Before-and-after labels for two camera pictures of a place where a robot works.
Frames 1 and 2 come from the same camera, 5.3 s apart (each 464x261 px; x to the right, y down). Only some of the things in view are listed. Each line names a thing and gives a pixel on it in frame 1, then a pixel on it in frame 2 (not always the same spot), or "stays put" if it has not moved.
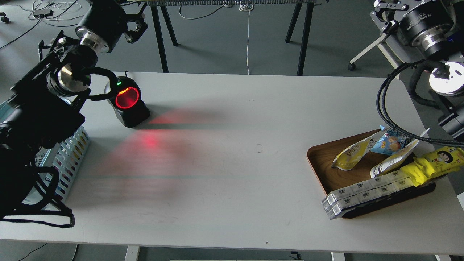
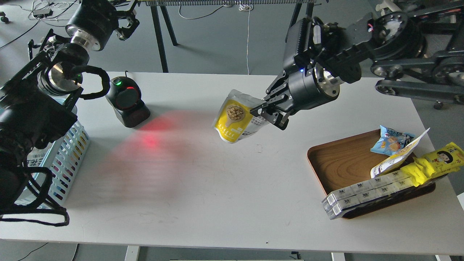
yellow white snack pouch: (350, 155) -> (233, 121)
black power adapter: (43, 13) stays put
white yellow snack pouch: (395, 159) stays put
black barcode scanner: (127, 102) stays put
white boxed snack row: (334, 204) stays put
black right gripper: (430, 26) -> (308, 88)
